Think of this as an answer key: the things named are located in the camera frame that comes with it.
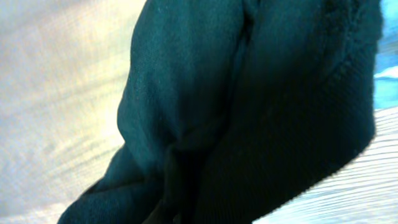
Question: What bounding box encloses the black t-shirt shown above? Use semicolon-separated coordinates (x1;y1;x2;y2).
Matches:
59;0;382;224

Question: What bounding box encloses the light blue t-shirt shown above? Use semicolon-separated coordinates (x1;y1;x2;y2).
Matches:
374;0;397;110

